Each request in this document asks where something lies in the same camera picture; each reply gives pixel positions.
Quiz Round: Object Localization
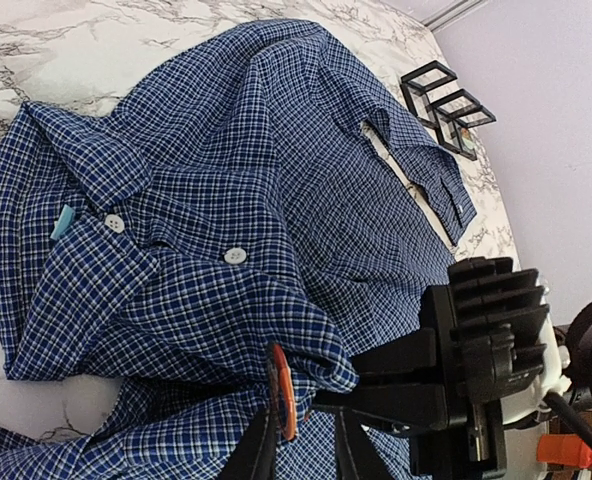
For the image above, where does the blue checked button shirt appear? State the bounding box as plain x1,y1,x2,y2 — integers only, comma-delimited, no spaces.
0,20,476,479

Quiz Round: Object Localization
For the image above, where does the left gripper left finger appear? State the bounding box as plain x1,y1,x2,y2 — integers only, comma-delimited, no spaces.
217,407,280,480

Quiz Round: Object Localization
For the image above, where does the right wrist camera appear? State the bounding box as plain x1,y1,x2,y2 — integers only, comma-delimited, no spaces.
500,284,573,431

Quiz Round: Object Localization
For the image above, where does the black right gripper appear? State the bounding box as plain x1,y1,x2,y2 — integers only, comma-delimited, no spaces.
312,257,549,479

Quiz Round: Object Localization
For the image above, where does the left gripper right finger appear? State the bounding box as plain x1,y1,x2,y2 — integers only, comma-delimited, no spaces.
334,410,391,480

